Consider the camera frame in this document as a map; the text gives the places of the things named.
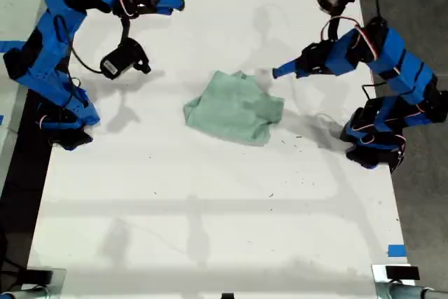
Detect grey metal pipe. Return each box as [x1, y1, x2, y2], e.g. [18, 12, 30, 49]
[376, 280, 448, 299]

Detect white side table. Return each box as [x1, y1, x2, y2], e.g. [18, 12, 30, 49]
[0, 0, 60, 181]

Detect black floor cables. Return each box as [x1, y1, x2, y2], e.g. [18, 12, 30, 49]
[0, 256, 29, 289]

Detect square blue tape piece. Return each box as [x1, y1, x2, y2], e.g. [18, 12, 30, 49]
[387, 244, 408, 258]

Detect black box on white plate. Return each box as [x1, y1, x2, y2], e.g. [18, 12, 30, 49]
[385, 265, 420, 281]

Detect clear mounting plate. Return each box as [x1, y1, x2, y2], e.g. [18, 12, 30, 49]
[20, 267, 67, 293]

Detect pale green T-shirt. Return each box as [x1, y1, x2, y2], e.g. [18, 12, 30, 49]
[183, 69, 285, 147]

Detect white mounting plate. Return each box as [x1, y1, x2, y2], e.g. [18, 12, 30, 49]
[371, 263, 416, 284]

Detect long blue tape strip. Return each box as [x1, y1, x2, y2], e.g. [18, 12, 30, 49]
[0, 40, 27, 54]

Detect black box on clear plate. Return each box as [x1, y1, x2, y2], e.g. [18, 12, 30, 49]
[26, 268, 53, 285]

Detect black camera stalk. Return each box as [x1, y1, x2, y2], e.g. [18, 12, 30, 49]
[320, 4, 351, 43]
[118, 15, 132, 46]

